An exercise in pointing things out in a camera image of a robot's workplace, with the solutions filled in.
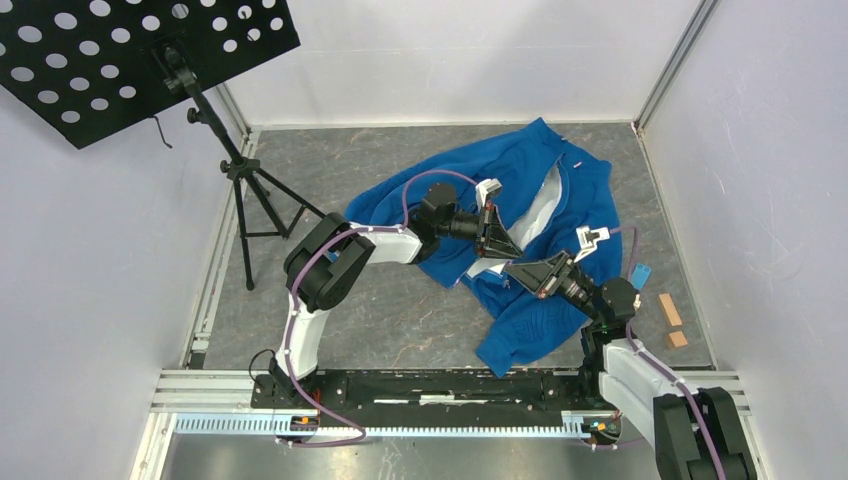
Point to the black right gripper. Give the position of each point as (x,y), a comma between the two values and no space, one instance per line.
(539,277)

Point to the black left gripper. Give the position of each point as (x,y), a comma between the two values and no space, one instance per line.
(495,243)

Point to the blue zip-up jacket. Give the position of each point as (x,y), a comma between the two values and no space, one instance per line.
(550,187)

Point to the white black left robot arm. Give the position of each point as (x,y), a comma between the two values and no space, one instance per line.
(323,268)

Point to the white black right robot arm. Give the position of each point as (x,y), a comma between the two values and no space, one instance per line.
(695,431)

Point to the small blue block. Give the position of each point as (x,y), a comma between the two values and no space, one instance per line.
(640,276)

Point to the long wooden block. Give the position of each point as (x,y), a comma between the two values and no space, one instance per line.
(670,311)

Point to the small wooden block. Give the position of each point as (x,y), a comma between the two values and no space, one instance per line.
(676,340)

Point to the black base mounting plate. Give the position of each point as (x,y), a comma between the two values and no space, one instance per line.
(441,398)

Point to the black perforated music stand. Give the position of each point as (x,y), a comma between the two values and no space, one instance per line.
(93,68)

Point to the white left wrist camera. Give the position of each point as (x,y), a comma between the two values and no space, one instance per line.
(486,190)

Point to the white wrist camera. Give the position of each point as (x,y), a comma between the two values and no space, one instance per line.
(486,190)
(589,240)

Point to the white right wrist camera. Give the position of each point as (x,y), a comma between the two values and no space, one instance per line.
(589,240)

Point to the aluminium frame rail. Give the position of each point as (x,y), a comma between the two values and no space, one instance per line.
(218,402)

